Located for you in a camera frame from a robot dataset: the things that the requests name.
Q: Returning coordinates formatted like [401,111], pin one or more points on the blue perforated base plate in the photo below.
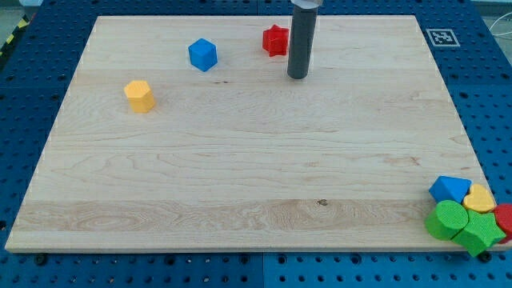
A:
[42,63]

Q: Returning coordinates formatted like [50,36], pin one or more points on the red round block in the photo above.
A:
[502,213]

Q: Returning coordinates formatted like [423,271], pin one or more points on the red star block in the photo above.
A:
[275,40]

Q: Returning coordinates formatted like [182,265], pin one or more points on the blue cube block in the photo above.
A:
[203,54]

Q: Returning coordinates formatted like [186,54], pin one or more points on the blue triangle block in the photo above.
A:
[450,188]

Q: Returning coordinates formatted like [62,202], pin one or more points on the wooden board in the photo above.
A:
[243,158]

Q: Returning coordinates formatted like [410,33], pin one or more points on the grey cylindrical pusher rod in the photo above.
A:
[303,25]

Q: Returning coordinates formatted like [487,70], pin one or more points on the yellow hexagon block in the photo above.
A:
[140,96]

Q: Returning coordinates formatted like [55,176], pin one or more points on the green cylinder block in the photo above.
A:
[446,220]

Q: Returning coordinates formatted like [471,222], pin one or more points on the yellow heart block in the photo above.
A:
[479,199]

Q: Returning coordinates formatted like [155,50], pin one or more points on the green star block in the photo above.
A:
[480,233]

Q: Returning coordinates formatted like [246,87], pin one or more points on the white fiducial marker tag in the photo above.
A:
[442,37]

